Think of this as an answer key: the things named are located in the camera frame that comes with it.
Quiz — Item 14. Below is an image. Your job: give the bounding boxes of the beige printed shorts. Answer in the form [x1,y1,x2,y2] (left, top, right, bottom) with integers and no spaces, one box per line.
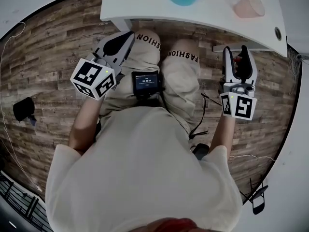
[98,31,201,136]

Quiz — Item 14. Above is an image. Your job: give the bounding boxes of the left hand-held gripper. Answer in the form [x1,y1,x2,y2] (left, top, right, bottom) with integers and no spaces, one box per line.
[70,31,136,102]

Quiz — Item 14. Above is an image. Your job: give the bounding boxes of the person's right leg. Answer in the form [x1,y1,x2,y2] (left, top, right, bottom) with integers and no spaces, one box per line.
[172,39,199,53]

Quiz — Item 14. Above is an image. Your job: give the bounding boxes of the short white floor cable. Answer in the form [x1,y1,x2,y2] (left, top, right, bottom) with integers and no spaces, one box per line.
[229,154,276,162]

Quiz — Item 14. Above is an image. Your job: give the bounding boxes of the person's right forearm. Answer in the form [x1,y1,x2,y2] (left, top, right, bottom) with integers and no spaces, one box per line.
[209,115,237,154]

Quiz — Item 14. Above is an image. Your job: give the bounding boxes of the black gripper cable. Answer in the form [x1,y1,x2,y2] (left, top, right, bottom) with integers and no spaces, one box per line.
[189,92,223,140]

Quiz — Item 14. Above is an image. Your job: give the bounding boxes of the black folding chair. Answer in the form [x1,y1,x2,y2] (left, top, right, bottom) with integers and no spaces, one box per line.
[240,177,269,215]

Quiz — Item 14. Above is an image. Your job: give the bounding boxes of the person's beige shirt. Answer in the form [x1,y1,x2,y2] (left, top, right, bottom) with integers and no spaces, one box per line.
[45,106,243,232]

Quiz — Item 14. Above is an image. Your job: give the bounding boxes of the person's left forearm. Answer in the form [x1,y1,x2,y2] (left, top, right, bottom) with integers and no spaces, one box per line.
[68,94,104,152]

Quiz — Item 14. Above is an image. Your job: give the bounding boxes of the black screen device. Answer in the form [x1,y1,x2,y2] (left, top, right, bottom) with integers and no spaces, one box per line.
[131,70,162,100]

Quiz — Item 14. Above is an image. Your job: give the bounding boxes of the black cylindrical pouch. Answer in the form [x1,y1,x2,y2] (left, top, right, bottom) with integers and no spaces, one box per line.
[13,97,37,127]

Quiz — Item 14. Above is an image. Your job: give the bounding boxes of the tangled grey wire bundle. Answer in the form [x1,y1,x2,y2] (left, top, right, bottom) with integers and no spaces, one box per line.
[288,44,309,95]

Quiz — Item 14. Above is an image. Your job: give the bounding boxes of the black device cable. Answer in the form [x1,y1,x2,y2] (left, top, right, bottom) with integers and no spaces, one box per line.
[158,78,169,111]

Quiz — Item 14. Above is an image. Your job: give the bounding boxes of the pink textured cup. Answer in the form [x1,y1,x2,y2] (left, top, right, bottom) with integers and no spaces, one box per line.
[233,0,266,18]

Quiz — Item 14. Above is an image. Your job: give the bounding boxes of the black metal railing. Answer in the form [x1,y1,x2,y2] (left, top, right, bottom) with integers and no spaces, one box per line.
[0,170,53,232]

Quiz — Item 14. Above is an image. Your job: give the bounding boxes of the long white floor cable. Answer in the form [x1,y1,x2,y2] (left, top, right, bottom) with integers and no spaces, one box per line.
[0,21,43,192]

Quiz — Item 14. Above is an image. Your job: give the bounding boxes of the person's head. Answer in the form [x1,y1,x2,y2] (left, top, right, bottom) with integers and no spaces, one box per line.
[139,217,206,232]

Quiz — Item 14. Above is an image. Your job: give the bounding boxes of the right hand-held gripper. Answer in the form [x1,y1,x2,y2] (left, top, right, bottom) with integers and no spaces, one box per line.
[218,44,258,120]

